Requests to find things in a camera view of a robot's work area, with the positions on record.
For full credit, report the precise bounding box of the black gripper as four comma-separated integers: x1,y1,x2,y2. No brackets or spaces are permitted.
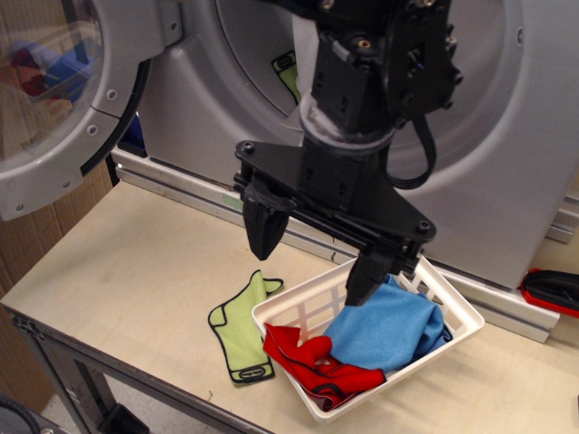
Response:
234,92,436,307

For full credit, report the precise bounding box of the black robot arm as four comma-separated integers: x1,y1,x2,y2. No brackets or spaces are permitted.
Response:
234,1,462,306

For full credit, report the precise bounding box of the green sock on table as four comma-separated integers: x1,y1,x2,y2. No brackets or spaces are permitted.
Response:
207,270,284,386

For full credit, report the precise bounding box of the white cloth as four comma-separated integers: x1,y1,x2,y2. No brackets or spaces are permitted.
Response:
280,15,320,132

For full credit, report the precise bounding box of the metal table frame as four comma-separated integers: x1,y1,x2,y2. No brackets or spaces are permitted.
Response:
5,307,267,433

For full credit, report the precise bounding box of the red black tool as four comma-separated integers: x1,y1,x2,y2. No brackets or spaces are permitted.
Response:
520,269,578,318

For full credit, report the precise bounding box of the green sock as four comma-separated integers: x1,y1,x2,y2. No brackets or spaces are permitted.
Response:
207,270,284,386
271,51,301,105

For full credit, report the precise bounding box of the white plastic basket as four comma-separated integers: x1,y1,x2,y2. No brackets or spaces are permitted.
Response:
252,256,485,423

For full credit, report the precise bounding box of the aluminium extrusion rail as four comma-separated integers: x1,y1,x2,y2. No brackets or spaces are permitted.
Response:
112,147,560,343

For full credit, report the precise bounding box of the black cable loop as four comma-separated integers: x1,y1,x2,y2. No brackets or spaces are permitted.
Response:
384,115,438,191

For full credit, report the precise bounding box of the blue bin behind machine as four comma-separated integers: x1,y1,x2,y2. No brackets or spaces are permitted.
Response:
118,114,147,158

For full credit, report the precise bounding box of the grey toy washing machine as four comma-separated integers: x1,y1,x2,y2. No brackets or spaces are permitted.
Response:
138,1,578,288

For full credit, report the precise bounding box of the blue cloth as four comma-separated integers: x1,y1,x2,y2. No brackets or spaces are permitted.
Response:
324,276,452,373

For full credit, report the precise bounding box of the grey washer door clear window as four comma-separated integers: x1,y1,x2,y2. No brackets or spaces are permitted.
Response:
1,1,182,221

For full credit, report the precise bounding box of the red cloth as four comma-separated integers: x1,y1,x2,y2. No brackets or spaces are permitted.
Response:
263,324,386,412

